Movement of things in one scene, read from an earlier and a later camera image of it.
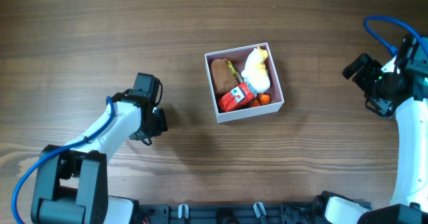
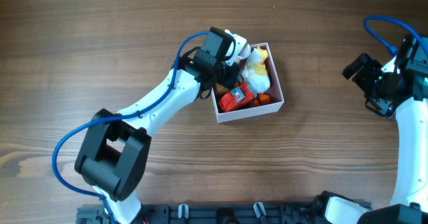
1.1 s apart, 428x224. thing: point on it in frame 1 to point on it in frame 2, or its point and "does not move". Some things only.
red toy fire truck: [238, 97] does not move
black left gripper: [159, 117] to [233, 73]
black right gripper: [368, 80] does not move
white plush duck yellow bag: [255, 72] does not move
